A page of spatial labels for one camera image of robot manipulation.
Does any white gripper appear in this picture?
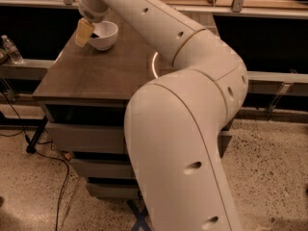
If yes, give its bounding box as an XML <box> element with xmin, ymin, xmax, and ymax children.
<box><xmin>75</xmin><ymin>0</ymin><xmax>109</xmax><ymax>47</ymax></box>

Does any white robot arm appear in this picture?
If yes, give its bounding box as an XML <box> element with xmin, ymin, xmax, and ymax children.
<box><xmin>79</xmin><ymin>0</ymin><xmax>248</xmax><ymax>231</ymax></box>

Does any white ceramic bowl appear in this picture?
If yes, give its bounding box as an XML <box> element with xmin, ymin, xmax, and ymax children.
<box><xmin>89</xmin><ymin>21</ymin><xmax>118</xmax><ymax>51</ymax></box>

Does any grey drawer cabinet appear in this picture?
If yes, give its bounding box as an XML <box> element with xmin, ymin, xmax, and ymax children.
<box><xmin>32</xmin><ymin>9</ymin><xmax>235</xmax><ymax>200</ymax></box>

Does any clear plastic water bottle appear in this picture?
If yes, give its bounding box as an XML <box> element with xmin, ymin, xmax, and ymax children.
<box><xmin>1</xmin><ymin>35</ymin><xmax>24</xmax><ymax>64</ymax></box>

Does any black table leg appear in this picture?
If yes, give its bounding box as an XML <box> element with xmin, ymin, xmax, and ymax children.
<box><xmin>25</xmin><ymin>116</ymin><xmax>48</xmax><ymax>154</ymax></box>

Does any top grey drawer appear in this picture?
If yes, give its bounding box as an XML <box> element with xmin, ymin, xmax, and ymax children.
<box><xmin>45</xmin><ymin>122</ymin><xmax>233</xmax><ymax>156</ymax></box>

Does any grey drawer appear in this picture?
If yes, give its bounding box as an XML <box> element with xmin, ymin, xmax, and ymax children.
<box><xmin>86</xmin><ymin>183</ymin><xmax>139</xmax><ymax>199</ymax></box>
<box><xmin>70</xmin><ymin>159</ymin><xmax>135</xmax><ymax>179</ymax></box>
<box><xmin>45</xmin><ymin>122</ymin><xmax>233</xmax><ymax>156</ymax></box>

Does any middle grey drawer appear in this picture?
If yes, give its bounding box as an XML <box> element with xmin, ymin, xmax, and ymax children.
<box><xmin>70</xmin><ymin>159</ymin><xmax>135</xmax><ymax>179</ymax></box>

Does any bottom grey drawer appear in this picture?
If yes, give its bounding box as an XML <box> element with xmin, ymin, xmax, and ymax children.
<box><xmin>86</xmin><ymin>183</ymin><xmax>139</xmax><ymax>199</ymax></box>

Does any black floor cable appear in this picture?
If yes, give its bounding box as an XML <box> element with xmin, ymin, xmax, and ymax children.
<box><xmin>0</xmin><ymin>90</ymin><xmax>71</xmax><ymax>231</ymax></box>

